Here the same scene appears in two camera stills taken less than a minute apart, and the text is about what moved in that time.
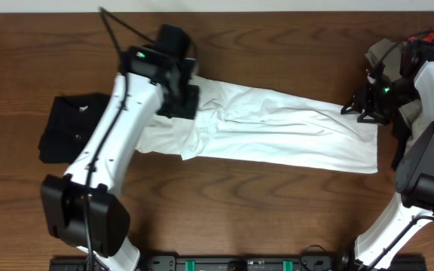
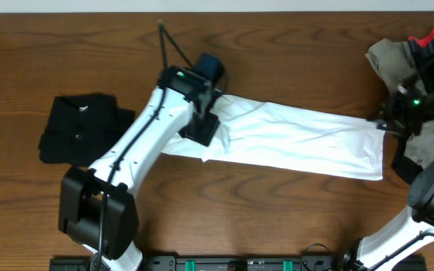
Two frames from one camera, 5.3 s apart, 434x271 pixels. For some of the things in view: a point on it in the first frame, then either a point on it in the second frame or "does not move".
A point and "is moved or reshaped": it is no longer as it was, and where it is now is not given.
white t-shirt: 237,123 is moved or reshaped
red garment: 432,35 does not move
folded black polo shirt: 71,121 does not move
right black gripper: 383,117 → 395,117
